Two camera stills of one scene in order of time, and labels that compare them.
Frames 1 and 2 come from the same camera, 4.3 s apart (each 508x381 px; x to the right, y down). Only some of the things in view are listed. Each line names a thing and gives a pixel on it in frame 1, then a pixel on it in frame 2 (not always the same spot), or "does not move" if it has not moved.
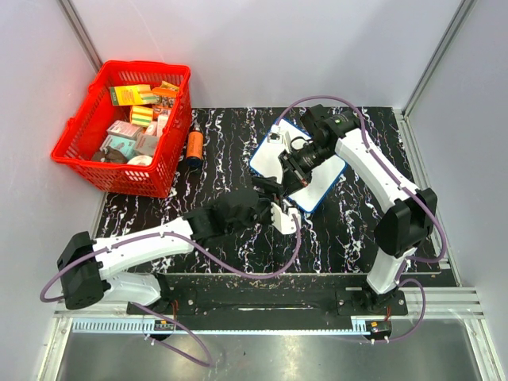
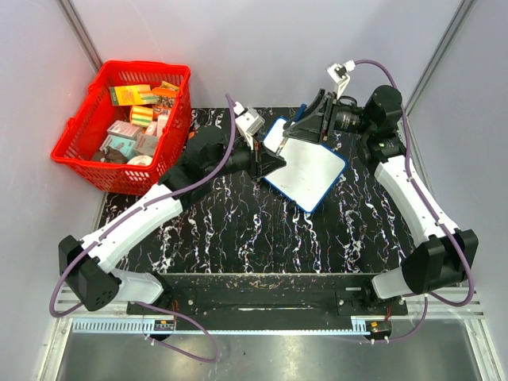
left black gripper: [272, 191] → [263, 161]
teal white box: [127, 147] does not move
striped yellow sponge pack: [141, 114] does not move
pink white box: [124, 128] does not move
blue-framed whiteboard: [264, 157] does not move
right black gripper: [294, 178] → [317, 121]
